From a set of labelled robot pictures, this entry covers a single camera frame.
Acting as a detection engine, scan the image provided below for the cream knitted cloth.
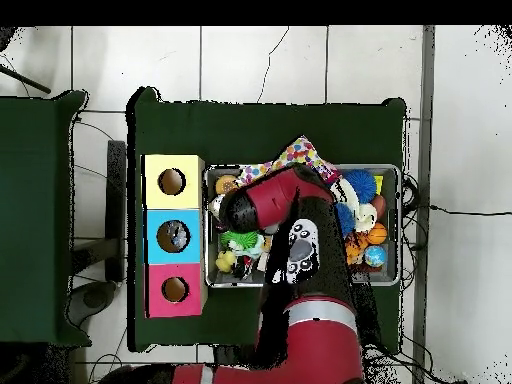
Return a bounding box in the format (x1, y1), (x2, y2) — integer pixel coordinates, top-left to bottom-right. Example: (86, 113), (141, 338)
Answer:
(331, 179), (377, 233)

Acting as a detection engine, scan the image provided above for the orange ball with cream dots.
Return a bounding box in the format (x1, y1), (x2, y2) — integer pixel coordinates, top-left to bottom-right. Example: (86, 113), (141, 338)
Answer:
(215, 174), (240, 196)

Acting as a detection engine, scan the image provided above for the blue spiky rubber ball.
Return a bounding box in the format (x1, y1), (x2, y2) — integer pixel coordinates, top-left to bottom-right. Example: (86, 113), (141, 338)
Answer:
(334, 202), (357, 238)
(343, 168), (378, 204)

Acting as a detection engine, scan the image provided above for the dark green table cloth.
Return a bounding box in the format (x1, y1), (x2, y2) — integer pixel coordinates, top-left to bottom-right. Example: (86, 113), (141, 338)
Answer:
(0, 87), (91, 347)
(127, 86), (408, 353)

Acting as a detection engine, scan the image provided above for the small orange basketball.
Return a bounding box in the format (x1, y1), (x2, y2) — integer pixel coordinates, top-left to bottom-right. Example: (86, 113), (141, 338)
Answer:
(365, 222), (389, 247)

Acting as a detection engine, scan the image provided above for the black panel stand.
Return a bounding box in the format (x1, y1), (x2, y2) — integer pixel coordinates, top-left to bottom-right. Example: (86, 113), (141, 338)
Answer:
(106, 139), (128, 283)

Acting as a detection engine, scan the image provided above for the black cable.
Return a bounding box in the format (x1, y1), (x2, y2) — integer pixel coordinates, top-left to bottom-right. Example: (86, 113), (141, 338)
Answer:
(427, 203), (512, 217)

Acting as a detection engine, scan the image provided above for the yellow rubber duck toy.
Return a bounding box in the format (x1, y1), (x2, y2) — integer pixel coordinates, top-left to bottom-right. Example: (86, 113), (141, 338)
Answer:
(215, 251), (239, 274)

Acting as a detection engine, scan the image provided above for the wooden box with three holes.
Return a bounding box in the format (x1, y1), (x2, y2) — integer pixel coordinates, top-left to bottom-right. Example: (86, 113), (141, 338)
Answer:
(142, 153), (208, 319)

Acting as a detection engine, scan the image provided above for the grey stand base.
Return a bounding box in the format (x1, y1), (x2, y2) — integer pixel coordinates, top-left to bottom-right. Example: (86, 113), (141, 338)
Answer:
(67, 279), (120, 328)

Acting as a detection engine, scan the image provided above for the polka dot cloth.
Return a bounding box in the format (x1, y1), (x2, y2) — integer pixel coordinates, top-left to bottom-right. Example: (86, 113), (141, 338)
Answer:
(238, 134), (341, 187)

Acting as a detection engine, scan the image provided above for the shallow clear mesh bin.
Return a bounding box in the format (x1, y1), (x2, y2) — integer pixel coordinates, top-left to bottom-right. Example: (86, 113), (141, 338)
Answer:
(203, 163), (402, 288)

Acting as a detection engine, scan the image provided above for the green spiky rubber ball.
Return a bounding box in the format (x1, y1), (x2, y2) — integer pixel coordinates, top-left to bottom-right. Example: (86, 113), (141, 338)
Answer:
(220, 231), (265, 254)

